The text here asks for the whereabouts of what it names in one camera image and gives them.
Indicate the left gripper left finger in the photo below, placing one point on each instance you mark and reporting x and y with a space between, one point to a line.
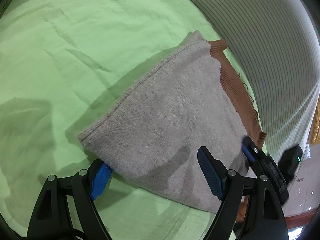
51 218

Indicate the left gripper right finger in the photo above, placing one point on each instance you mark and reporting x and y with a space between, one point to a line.
264 218

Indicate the beige knitted sweater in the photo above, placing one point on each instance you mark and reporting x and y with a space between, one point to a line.
192 98

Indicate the person's right hand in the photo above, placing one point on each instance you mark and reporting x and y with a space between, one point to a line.
242 210

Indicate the gold framed flower painting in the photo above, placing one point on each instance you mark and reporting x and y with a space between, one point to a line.
314 137

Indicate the striped white green duvet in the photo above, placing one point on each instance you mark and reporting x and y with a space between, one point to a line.
276 45

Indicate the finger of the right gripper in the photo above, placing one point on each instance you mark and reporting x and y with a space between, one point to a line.
252 152

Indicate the black box with green light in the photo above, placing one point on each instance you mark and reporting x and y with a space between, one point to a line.
289 162

